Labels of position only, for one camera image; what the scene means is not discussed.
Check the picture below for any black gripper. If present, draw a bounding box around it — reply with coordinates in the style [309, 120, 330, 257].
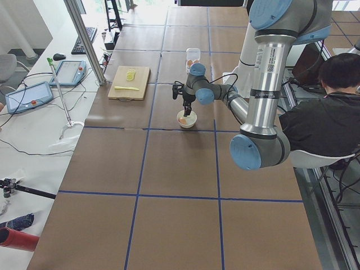
[182, 90, 195, 116]

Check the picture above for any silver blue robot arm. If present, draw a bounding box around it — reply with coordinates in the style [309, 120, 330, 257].
[173, 1, 332, 170]

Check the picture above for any clear plastic egg box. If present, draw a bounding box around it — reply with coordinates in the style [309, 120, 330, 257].
[185, 48, 201, 74]

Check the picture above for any white round bowl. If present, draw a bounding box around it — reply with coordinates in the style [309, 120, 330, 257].
[177, 110, 197, 128]

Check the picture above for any yellow plastic knife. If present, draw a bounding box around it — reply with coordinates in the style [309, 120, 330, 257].
[114, 86, 140, 91]

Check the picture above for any wooden cutting board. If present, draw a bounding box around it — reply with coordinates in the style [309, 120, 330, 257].
[107, 66, 150, 100]

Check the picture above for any green tipped grabber stick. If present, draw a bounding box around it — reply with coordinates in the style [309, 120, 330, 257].
[47, 57, 84, 140]

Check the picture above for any white chair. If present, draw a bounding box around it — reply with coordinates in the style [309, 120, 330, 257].
[289, 150, 355, 169]

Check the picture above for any blue teach pendant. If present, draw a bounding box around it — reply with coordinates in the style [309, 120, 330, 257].
[5, 82, 53, 114]
[56, 60, 87, 88]

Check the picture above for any black keyboard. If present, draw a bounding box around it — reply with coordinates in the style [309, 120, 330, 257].
[70, 26, 98, 55]

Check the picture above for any black computer mouse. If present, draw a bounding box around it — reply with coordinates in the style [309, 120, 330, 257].
[53, 53, 66, 61]

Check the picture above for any person in black jacket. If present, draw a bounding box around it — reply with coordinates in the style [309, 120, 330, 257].
[279, 53, 359, 156]

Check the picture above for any black tripod stand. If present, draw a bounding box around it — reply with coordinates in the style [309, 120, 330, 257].
[0, 178, 56, 199]

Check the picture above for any red cylinder bottle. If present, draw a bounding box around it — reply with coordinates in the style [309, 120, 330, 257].
[1, 227, 39, 251]

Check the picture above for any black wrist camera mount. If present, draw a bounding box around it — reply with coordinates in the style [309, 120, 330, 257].
[172, 80, 184, 100]

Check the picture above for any black camera cable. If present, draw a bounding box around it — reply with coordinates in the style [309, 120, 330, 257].
[208, 73, 240, 93]

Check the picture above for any aluminium frame post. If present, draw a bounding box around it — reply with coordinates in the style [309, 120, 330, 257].
[64, 0, 106, 86]

